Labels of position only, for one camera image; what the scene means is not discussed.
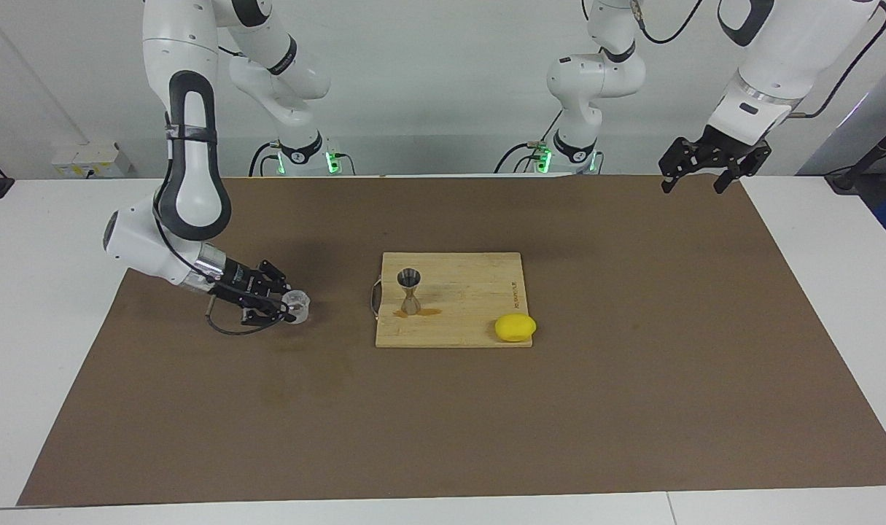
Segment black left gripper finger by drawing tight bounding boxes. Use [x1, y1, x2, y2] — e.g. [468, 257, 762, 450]
[714, 142, 772, 195]
[659, 139, 706, 194]

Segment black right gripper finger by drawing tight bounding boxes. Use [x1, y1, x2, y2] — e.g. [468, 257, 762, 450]
[257, 259, 292, 295]
[240, 300, 298, 326]

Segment small clear glass cup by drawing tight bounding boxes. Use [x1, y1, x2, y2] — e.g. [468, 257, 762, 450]
[282, 290, 312, 324]

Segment steel cocktail jigger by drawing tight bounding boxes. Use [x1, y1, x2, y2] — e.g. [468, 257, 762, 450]
[397, 268, 423, 316]

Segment grey slanted panel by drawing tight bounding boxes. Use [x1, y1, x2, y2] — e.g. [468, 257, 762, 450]
[796, 47, 886, 176]

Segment black stand with pole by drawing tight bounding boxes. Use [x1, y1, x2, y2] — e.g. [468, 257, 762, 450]
[825, 113, 886, 195]

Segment brown table mat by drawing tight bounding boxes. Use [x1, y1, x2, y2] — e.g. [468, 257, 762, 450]
[16, 174, 886, 508]

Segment bamboo cutting board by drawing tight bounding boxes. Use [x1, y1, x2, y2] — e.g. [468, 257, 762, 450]
[370, 252, 535, 349]

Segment yellow lemon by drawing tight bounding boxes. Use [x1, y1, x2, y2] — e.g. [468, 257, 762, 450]
[494, 313, 538, 343]

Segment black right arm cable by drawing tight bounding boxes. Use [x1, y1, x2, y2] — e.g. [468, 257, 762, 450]
[153, 197, 287, 337]

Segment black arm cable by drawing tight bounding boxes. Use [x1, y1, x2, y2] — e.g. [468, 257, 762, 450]
[636, 0, 886, 119]
[153, 197, 287, 337]

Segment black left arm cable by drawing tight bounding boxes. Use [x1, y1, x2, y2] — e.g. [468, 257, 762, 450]
[636, 0, 886, 119]

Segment black right base cable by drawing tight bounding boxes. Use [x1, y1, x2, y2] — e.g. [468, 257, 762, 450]
[249, 141, 283, 177]

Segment black base cable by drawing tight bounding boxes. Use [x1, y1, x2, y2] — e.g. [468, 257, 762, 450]
[494, 109, 564, 174]
[249, 141, 283, 177]

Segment black left base cable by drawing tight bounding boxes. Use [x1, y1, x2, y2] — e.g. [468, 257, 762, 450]
[494, 109, 564, 174]

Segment white wall socket box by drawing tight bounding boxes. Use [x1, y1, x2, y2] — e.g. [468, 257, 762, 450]
[51, 142, 133, 179]

